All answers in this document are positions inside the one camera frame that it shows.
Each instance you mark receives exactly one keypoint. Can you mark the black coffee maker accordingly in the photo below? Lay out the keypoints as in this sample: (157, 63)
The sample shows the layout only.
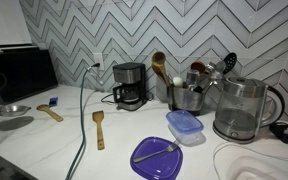
(130, 95)

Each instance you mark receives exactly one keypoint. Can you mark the wooden spoon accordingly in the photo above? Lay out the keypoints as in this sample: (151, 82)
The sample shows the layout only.
(45, 108)

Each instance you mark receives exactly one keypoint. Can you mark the black slotted spoon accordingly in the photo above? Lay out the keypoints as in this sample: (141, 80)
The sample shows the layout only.
(230, 61)

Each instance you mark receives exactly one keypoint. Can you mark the black microwave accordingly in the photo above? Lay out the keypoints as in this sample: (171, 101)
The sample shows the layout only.
(24, 73)

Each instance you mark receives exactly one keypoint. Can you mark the wooden spatula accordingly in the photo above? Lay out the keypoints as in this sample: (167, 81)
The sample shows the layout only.
(97, 117)

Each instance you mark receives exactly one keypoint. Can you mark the dark object bottom left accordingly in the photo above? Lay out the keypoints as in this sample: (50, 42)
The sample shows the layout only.
(9, 171)

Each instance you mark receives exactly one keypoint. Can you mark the blue small object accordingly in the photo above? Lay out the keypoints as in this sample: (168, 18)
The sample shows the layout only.
(53, 101)

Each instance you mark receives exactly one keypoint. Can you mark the clear plastic container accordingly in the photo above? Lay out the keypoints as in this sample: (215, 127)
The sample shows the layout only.
(251, 168)

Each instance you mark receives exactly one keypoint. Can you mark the metal utensil holder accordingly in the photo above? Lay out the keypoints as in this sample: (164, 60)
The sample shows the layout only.
(184, 99)

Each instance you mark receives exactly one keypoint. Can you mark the silver metal bowl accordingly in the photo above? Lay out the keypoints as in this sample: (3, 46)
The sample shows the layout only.
(13, 110)

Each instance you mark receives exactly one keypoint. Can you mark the clear container with blue lid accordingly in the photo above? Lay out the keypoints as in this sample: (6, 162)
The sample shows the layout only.
(185, 127)

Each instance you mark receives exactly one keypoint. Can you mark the glass electric kettle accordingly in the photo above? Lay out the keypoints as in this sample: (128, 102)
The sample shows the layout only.
(245, 106)

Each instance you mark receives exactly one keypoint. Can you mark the wooden spoons in holder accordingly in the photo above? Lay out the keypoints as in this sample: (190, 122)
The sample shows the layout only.
(158, 66)

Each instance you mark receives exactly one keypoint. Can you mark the white wall outlet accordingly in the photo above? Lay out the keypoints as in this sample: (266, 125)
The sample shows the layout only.
(98, 58)

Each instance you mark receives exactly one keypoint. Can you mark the purple square plate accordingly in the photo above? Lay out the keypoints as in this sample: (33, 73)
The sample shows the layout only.
(164, 166)

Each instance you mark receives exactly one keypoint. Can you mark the silver fork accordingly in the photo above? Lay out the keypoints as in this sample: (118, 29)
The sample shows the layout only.
(173, 146)

